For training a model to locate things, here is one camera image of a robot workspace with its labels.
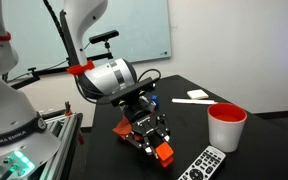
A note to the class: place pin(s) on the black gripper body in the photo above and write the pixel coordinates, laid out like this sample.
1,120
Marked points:
142,121

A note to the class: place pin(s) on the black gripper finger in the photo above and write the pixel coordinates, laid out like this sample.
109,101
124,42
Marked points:
165,130
147,146

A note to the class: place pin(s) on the orange rectangular block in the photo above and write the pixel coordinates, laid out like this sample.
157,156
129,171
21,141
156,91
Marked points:
164,151

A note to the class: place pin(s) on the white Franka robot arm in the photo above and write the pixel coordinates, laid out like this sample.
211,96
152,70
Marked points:
4,110

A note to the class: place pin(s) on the small blue block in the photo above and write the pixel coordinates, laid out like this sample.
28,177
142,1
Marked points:
154,99

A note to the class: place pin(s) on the orange cloth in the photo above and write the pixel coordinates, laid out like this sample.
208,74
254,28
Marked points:
120,128

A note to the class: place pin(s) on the white stick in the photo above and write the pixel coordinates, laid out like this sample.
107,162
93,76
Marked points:
194,101

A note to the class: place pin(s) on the pale yellow pad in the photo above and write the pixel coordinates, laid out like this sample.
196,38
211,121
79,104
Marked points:
197,94

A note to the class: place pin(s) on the white remote control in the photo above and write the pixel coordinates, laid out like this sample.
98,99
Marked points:
202,165

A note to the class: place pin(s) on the white cup red inside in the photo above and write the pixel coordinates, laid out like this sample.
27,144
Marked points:
225,130

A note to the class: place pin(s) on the glass whiteboard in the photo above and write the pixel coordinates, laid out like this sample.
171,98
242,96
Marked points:
140,30

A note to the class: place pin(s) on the aluminium frame rail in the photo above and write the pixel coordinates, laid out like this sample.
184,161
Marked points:
62,140

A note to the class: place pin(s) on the black camera on boom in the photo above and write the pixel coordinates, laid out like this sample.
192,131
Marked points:
104,36

